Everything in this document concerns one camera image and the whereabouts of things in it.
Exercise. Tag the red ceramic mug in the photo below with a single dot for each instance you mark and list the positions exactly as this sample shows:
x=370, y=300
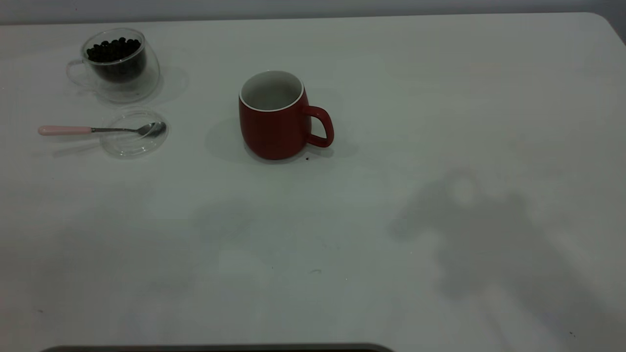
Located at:
x=269, y=132

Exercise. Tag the dark coffee beans heap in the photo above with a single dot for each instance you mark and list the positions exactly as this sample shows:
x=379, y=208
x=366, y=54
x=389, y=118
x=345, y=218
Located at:
x=115, y=51

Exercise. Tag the small clear glass dish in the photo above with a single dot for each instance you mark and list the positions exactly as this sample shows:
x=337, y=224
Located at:
x=132, y=147

